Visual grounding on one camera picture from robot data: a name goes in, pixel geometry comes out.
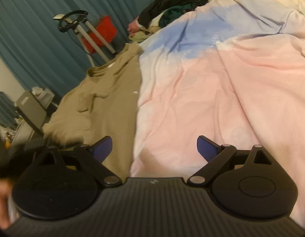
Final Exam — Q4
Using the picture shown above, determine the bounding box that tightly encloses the teal curtain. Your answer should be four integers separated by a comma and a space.
0, 0, 210, 98

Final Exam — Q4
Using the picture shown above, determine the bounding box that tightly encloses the tan t-shirt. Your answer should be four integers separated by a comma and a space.
42, 43, 142, 180

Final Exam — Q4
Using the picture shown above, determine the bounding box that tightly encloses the wavy mirror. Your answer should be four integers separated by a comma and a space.
0, 91, 19, 131

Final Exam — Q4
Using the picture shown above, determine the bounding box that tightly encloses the garment steamer stand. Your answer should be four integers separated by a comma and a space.
53, 10, 110, 67

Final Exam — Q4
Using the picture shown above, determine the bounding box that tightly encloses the black and beige chair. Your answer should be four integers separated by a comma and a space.
16, 91, 49, 136

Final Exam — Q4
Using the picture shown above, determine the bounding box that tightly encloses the pastel tie-dye duvet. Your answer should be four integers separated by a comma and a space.
131, 0, 305, 228

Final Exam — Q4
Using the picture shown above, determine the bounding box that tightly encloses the pile of clothes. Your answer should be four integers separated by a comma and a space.
127, 0, 209, 41

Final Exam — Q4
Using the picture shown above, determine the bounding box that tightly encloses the person left hand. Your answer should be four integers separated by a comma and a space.
0, 179, 13, 229

